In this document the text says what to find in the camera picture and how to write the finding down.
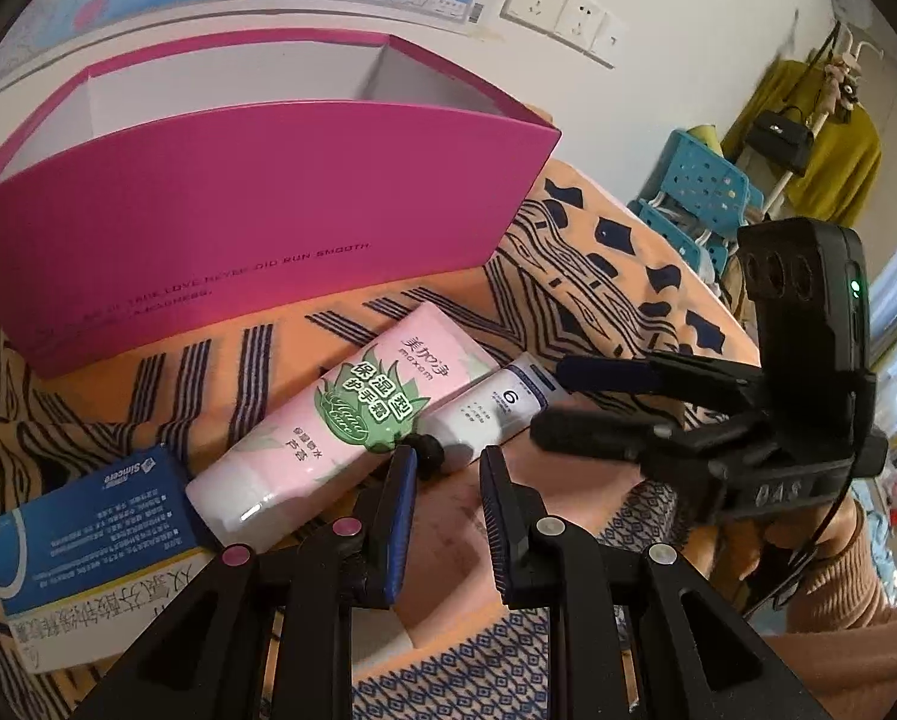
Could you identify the blue plastic basket rack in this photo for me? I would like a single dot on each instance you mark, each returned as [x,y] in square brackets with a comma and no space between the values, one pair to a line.
[697,201]

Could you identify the plain pink cream tube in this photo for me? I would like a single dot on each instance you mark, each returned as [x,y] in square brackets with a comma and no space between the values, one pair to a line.
[449,592]

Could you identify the black handbag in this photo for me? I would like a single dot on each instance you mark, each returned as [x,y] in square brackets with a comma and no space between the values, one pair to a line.
[782,140]

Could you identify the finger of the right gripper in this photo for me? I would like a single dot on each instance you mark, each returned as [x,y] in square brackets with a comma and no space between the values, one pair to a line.
[658,448]
[720,386]

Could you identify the black tracking camera box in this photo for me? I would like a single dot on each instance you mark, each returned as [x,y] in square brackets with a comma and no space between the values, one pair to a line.
[807,280]

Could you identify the pink green hand cream tube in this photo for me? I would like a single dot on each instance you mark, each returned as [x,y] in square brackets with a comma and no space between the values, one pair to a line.
[303,457]

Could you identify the pink sleeve forearm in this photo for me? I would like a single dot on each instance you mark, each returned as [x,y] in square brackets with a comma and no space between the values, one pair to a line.
[841,637]

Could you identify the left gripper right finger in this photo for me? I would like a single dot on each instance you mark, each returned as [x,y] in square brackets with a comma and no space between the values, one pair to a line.
[511,511]

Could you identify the small white tube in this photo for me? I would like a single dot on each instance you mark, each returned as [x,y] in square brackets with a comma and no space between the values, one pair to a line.
[453,434]

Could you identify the pink cardboard box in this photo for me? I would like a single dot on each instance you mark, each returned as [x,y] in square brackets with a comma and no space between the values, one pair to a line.
[195,181]

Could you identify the blue white medicine box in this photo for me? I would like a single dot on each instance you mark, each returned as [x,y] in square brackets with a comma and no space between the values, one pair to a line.
[86,568]

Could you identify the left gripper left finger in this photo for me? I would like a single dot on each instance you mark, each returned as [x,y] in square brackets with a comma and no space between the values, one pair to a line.
[385,546]

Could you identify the white wall socket panel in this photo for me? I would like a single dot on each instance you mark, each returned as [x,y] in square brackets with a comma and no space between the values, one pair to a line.
[582,25]

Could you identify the orange patterned blanket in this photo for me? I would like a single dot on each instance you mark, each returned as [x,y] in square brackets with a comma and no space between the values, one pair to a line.
[574,275]

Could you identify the person right hand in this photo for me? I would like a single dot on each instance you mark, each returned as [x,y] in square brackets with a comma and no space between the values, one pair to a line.
[728,554]

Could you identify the yellow hanging coat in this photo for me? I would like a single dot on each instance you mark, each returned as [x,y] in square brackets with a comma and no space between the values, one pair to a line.
[844,162]

